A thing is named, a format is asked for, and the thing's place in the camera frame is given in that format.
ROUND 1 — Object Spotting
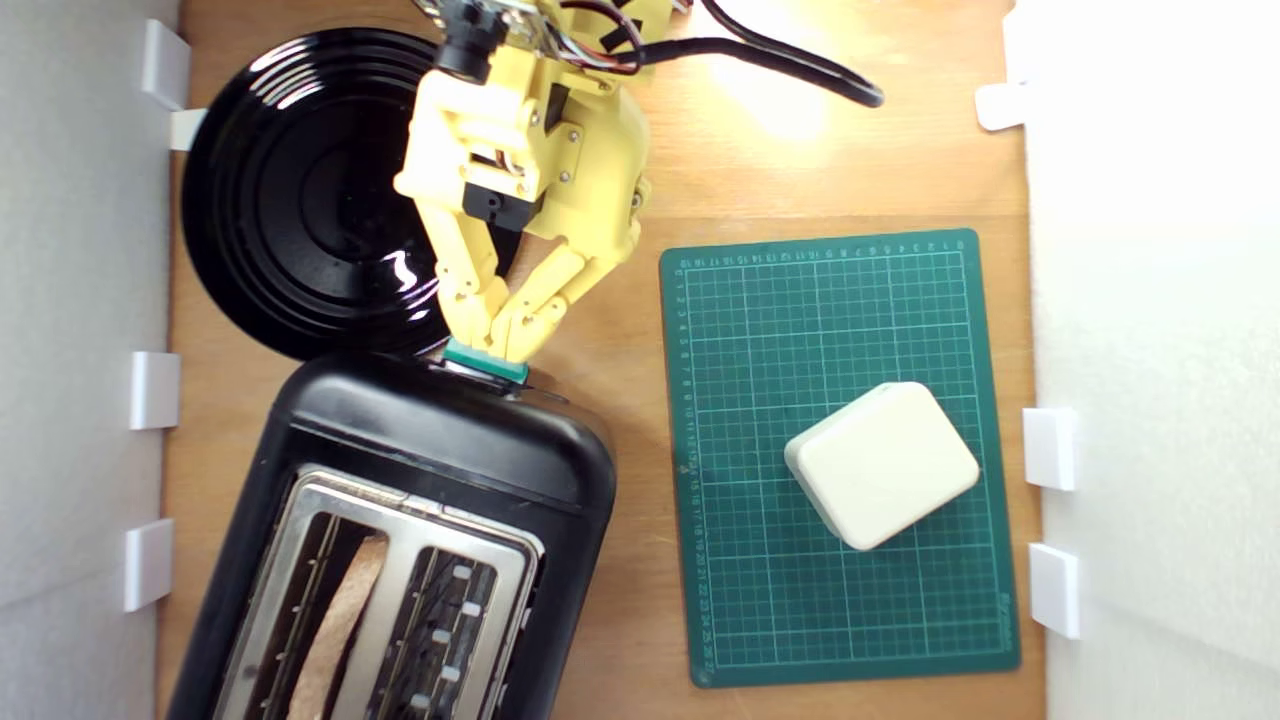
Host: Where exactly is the green toaster lever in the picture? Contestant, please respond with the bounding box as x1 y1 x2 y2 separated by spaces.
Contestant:
441 338 529 386

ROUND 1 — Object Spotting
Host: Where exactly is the black two-slot toaster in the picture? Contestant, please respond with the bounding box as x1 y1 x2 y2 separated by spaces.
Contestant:
165 350 618 720

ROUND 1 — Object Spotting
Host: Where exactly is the black plate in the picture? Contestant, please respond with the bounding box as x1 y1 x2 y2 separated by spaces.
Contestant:
181 27 528 362

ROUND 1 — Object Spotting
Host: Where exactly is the green cutting mat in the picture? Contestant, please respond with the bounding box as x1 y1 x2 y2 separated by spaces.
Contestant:
658 228 1022 689

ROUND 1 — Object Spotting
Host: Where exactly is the brown bread slice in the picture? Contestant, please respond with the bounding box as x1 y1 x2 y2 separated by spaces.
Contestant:
287 533 390 720

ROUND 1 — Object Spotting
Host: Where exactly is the white block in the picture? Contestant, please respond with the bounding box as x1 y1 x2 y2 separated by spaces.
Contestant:
783 380 982 552

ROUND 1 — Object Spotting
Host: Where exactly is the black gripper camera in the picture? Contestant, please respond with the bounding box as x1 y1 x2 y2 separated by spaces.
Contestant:
432 0 541 85

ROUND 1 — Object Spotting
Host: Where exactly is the black cable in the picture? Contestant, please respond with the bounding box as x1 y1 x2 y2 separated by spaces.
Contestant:
560 0 886 109

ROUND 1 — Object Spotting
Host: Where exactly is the white wall clip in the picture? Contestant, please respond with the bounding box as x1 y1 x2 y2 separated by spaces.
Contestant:
141 18 192 111
1022 406 1079 492
168 107 209 152
975 82 1029 132
122 518 175 613
129 351 182 431
1028 542 1083 641

